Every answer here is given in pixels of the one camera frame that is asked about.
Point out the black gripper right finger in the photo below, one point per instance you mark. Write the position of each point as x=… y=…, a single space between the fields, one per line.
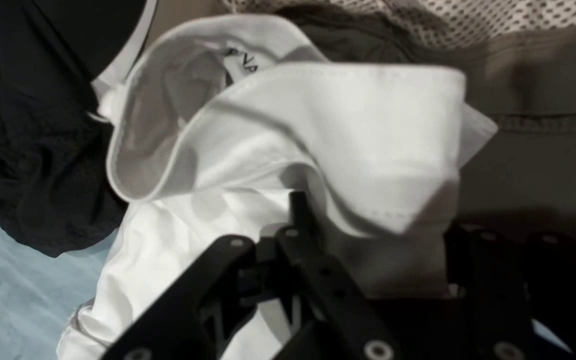
x=330 y=318

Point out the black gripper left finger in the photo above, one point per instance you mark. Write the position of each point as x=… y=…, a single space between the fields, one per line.
x=197 y=314

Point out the white garment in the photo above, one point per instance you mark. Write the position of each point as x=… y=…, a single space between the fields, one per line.
x=223 y=119

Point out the blue bed sheet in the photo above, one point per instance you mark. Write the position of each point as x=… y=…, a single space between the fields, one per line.
x=40 y=293

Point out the black garment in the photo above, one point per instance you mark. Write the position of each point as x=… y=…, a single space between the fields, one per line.
x=55 y=58

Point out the plaid checkered shirt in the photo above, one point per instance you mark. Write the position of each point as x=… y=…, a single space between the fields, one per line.
x=441 y=25

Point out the olive grey garment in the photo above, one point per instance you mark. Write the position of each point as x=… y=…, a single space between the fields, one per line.
x=526 y=83

